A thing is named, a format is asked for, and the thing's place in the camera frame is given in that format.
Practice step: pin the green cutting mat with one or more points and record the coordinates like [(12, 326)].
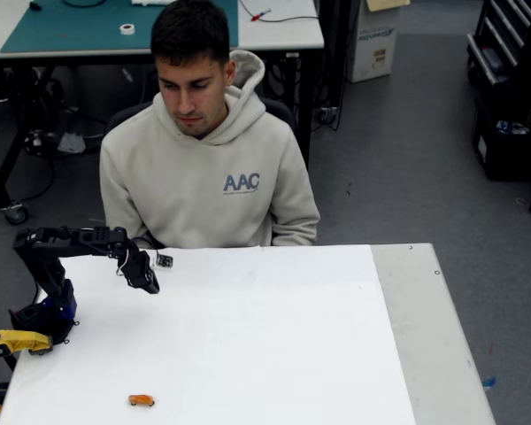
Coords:
[(84, 26)]

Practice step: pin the white work table black frame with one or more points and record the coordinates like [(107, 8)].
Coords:
[(283, 35)]

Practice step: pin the red and blue pen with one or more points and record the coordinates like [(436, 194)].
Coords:
[(260, 16)]

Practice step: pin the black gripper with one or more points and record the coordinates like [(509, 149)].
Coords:
[(147, 281)]

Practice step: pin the grey caster wheel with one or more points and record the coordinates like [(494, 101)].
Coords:
[(15, 213)]

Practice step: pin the black tool cart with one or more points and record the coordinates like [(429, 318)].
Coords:
[(500, 40)]

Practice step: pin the white cardboard box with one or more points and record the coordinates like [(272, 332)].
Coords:
[(376, 48)]

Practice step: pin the black storage bin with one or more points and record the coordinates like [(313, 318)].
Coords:
[(504, 155)]

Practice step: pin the man in beige hoodie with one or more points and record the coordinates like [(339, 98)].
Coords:
[(203, 177)]

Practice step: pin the small white wrist camera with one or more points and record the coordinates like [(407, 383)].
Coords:
[(163, 261)]

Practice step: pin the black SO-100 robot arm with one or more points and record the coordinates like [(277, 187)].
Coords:
[(48, 265)]

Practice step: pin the blue tape scrap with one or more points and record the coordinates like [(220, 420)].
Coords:
[(489, 382)]

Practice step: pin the large white paper sheet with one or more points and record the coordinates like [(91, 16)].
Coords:
[(230, 345)]

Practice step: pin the orange rectangular block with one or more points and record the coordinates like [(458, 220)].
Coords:
[(140, 399)]

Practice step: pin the black office chair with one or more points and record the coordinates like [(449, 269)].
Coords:
[(283, 110)]

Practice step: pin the white tape roll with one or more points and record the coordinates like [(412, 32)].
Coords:
[(127, 28)]

